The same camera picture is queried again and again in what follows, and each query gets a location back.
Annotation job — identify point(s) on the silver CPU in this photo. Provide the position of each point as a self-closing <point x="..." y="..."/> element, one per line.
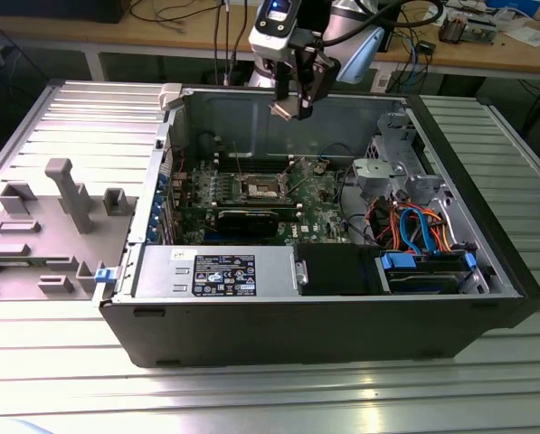
<point x="283" y="110"/>

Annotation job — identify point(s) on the thin metal locking lever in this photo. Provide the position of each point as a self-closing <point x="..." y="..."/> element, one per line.
<point x="238" y="158"/>

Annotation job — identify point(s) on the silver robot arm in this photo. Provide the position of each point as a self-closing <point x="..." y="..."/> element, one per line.
<point x="346" y="22"/>

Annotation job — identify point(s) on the black RAM slot row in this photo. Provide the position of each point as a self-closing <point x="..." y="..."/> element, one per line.
<point x="242" y="207"/>
<point x="229" y="165"/>

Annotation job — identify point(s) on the CPU socket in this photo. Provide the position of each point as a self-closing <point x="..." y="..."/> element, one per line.
<point x="258" y="187"/>

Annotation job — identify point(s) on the white printed label sheet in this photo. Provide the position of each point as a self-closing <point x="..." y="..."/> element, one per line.
<point x="385" y="86"/>

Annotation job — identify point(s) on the black tower device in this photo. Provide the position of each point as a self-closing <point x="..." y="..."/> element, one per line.
<point x="392" y="36"/>

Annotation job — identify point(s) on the round coin battery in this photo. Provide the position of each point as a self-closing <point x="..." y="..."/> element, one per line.
<point x="319" y="169"/>

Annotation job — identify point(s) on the silver metal drive cage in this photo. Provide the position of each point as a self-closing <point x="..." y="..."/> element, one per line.
<point x="378" y="174"/>

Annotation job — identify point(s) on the small black box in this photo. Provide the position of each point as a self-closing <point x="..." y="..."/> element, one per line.
<point x="425" y="47"/>

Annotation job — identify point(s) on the green motherboard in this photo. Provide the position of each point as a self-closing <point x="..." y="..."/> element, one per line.
<point x="315" y="212"/>

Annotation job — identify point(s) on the wooden workbench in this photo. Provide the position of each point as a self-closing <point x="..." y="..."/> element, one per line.
<point x="170" y="38"/>

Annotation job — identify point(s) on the copper finned heat sink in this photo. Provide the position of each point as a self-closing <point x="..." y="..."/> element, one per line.
<point x="452" y="29"/>

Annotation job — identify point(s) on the black graphics card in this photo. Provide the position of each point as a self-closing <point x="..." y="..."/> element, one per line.
<point x="247" y="223"/>

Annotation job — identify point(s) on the grey metal device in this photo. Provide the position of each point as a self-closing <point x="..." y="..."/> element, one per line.
<point x="482" y="29"/>

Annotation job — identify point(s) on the blue card retainer clip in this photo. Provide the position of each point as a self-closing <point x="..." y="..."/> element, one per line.
<point x="153" y="228"/>
<point x="162" y="178"/>
<point x="158" y="201"/>

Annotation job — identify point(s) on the blue box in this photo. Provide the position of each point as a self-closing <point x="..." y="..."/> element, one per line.
<point x="514" y="5"/>

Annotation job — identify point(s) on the white papers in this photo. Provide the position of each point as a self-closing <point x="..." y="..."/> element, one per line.
<point x="529" y="36"/>

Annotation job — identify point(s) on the hard disk in blue carrier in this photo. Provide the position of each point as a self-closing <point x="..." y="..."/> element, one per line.
<point x="423" y="280"/>

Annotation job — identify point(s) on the grey power supply with label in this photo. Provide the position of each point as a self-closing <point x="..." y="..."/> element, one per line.
<point x="161" y="271"/>

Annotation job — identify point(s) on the black PC case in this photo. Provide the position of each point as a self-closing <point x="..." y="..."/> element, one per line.
<point x="296" y="325"/>

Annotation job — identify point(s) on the large black box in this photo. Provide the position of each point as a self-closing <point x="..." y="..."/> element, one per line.
<point x="57" y="9"/>

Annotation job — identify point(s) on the blue case latch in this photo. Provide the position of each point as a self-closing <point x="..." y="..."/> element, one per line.
<point x="104" y="276"/>

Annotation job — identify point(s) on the grey parts rack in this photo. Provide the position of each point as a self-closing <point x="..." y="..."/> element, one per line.
<point x="48" y="253"/>

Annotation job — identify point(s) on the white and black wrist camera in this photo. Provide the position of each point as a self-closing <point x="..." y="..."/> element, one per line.
<point x="271" y="27"/>

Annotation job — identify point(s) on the silver metal bracket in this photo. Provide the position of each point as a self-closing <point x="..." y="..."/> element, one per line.
<point x="301" y="271"/>

